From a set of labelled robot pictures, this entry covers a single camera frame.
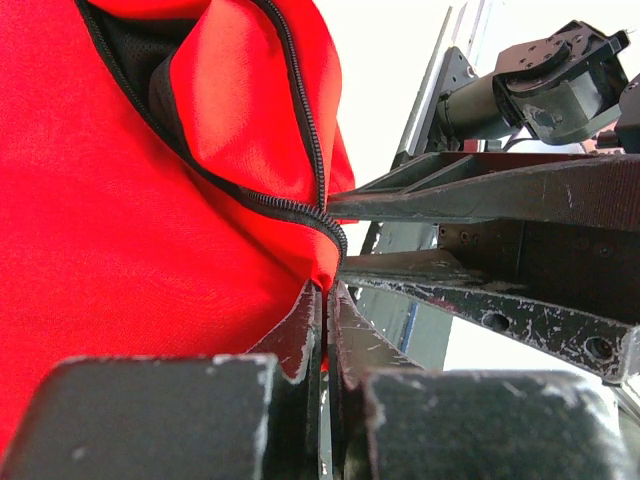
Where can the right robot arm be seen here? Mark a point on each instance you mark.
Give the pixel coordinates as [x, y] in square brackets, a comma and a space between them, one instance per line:
[566, 93]

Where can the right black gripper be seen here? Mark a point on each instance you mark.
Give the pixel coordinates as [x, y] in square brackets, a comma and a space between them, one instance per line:
[568, 291]

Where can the red zip jacket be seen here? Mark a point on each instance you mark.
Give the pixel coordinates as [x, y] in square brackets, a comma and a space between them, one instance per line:
[165, 167]

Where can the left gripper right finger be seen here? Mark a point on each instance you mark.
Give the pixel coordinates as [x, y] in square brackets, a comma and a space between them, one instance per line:
[392, 419]

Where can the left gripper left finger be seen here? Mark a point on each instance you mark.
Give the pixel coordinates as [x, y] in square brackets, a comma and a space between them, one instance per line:
[250, 416]

